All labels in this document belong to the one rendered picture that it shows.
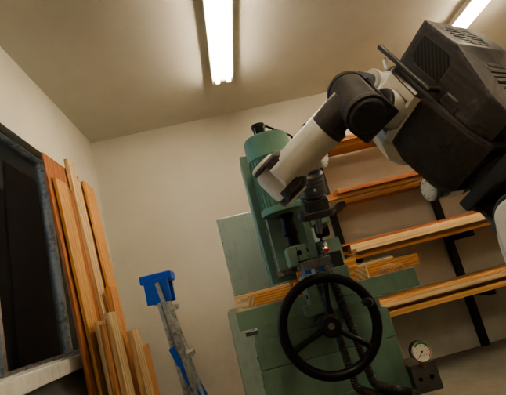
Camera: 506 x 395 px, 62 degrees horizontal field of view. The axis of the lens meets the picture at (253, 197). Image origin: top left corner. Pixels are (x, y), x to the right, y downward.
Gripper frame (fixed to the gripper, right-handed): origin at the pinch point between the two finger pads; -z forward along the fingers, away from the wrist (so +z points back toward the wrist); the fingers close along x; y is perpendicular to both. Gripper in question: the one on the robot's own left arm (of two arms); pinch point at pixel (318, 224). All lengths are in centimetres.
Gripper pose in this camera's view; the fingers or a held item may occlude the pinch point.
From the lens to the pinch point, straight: 141.1
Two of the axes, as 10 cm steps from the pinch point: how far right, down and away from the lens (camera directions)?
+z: -2.2, -9.3, -3.0
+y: -1.1, -2.8, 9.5
